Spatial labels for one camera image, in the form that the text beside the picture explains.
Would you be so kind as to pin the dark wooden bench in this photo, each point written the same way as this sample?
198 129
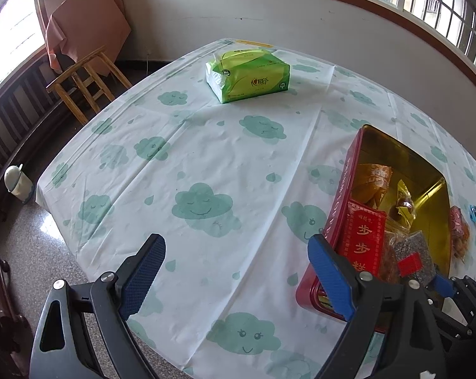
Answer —
13 126

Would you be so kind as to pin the orange cloth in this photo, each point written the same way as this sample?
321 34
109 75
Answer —
88 19

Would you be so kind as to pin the green tissue pack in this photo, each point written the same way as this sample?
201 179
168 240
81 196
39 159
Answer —
250 75

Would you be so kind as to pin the white trash bin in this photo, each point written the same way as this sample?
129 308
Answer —
19 183

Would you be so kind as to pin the orange snack packet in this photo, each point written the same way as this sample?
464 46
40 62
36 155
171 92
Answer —
372 183

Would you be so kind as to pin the red and gold tin box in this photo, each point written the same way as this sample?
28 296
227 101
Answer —
427 189

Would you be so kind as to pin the white cloud print tablecloth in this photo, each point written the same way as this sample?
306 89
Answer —
222 146

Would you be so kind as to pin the grey seed packet red label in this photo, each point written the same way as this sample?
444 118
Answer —
413 244

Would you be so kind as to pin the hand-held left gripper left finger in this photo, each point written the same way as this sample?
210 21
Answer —
141 276

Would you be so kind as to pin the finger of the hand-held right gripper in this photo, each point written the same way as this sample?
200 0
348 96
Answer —
443 285

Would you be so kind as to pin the gold snack packet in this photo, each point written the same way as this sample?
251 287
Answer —
403 205

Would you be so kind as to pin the wooden chair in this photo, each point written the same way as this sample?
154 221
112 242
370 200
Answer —
84 83

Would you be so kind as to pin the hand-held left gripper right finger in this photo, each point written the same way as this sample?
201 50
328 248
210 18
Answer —
332 276

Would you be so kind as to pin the red snack packet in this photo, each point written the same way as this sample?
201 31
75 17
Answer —
362 237

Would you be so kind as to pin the dark carved wooden furniture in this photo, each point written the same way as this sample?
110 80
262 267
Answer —
1 304

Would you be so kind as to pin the yellow sticker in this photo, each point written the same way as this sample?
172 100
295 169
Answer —
253 42

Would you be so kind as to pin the clear bag of pink snacks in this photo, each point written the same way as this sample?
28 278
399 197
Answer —
459 231

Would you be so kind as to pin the bright side window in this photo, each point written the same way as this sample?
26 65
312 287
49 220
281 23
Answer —
9 39

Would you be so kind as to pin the blue wrapped candy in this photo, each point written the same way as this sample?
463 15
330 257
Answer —
474 213

